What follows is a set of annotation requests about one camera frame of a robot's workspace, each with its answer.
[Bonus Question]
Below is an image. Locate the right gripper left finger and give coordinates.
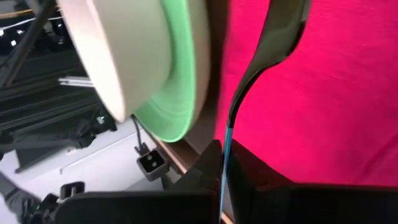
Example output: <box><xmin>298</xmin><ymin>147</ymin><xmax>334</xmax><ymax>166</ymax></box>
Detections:
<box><xmin>170</xmin><ymin>140</ymin><xmax>223</xmax><ymax>224</ymax></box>

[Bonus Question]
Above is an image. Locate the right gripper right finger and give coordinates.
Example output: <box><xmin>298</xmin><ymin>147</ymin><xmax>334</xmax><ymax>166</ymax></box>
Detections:
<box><xmin>228</xmin><ymin>139</ymin><xmax>293</xmax><ymax>224</ymax></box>

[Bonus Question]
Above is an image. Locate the green plastic plate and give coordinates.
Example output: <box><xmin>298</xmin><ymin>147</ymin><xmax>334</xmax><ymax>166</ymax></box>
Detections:
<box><xmin>132</xmin><ymin>0</ymin><xmax>213</xmax><ymax>144</ymax></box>

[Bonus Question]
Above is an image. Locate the red cloth napkin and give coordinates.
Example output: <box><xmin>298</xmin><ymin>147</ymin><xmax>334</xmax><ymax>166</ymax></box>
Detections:
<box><xmin>213</xmin><ymin>0</ymin><xmax>398</xmax><ymax>187</ymax></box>

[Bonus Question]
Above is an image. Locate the fork with blue handle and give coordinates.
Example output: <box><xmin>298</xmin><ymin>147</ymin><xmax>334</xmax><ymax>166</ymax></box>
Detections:
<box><xmin>218</xmin><ymin>0</ymin><xmax>312</xmax><ymax>224</ymax></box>

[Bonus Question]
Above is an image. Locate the grey-white bowl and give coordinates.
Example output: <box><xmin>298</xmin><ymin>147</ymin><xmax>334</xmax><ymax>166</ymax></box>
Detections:
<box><xmin>57</xmin><ymin>0</ymin><xmax>175</xmax><ymax>124</ymax></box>

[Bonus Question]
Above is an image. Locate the silver aluminium bar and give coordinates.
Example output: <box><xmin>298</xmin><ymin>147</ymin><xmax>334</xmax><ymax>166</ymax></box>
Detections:
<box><xmin>57</xmin><ymin>76</ymin><xmax>94</xmax><ymax>88</ymax></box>

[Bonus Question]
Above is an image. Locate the small black camera box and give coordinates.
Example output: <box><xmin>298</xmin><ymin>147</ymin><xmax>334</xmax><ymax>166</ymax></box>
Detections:
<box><xmin>136</xmin><ymin>148</ymin><xmax>170</xmax><ymax>182</ymax></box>

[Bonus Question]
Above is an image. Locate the black camera cable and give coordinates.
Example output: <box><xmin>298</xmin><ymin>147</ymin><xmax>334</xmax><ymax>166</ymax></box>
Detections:
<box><xmin>130</xmin><ymin>114</ymin><xmax>147</xmax><ymax>153</ymax></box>

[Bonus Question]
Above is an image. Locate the black aluminium rig frame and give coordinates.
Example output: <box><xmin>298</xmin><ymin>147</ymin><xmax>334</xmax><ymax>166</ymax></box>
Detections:
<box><xmin>0</xmin><ymin>0</ymin><xmax>118</xmax><ymax>174</ymax></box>

